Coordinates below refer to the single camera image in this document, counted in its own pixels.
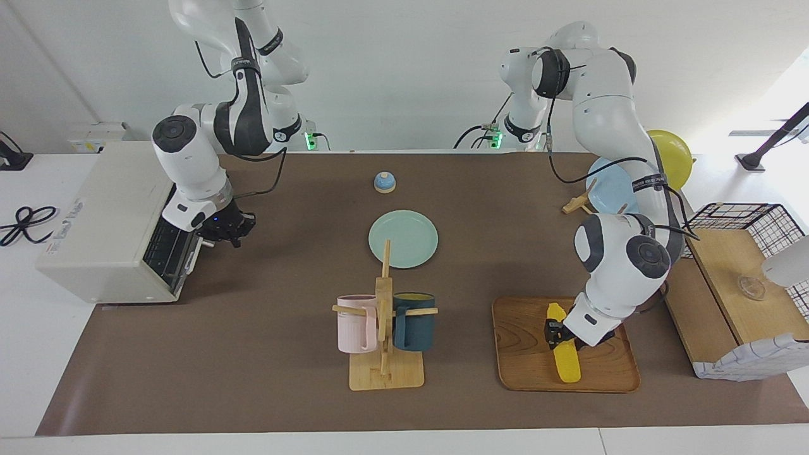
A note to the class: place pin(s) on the oven door with glass window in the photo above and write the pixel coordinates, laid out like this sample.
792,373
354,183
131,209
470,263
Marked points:
194,259

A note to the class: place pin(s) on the wooden plate rack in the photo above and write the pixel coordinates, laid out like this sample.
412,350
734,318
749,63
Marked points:
576,203

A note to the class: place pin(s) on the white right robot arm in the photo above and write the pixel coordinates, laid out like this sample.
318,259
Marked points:
189,151

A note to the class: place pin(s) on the yellow plate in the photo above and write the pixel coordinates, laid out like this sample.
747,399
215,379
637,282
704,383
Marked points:
673,155

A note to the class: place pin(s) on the dark blue mug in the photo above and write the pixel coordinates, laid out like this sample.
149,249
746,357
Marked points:
416,325

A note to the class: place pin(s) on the white wall box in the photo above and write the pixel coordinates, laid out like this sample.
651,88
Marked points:
95,136

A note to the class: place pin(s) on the brown wooden tray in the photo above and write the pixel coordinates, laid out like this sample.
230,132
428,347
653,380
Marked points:
524,354

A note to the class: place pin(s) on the light wooden stepped shelf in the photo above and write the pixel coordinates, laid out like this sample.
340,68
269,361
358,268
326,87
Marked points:
727,259

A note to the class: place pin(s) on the black clamp base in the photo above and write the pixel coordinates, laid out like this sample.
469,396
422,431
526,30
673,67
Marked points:
12,161

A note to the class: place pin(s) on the pink mug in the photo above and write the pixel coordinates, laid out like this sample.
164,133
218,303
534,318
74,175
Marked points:
354,325

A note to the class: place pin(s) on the white rounded object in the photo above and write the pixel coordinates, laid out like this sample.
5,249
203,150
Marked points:
790,262

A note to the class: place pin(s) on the yellow corn cob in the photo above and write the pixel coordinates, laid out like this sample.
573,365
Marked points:
567,370

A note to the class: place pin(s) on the small clear glass dish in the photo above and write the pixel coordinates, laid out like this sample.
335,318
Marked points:
751,289

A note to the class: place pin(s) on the cream toaster oven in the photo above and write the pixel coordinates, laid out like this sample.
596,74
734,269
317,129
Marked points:
101,215

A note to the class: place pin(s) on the brown table mat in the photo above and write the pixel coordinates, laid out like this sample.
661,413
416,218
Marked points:
284,328

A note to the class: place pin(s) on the blue call bell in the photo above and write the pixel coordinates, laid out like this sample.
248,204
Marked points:
384,183

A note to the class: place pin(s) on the light blue plate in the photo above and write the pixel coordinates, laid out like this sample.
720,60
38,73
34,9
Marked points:
603,186

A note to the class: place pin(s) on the pale green plate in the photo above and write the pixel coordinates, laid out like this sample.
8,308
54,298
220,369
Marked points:
404,240

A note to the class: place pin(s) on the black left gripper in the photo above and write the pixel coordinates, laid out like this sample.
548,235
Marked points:
553,326

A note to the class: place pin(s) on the white checkered cloth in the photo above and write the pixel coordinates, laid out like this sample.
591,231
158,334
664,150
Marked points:
752,360

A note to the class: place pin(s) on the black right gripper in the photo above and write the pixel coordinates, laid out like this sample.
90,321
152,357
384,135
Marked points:
226,224

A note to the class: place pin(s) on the wooden mug tree rack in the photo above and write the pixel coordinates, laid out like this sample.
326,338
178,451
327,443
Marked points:
385,376

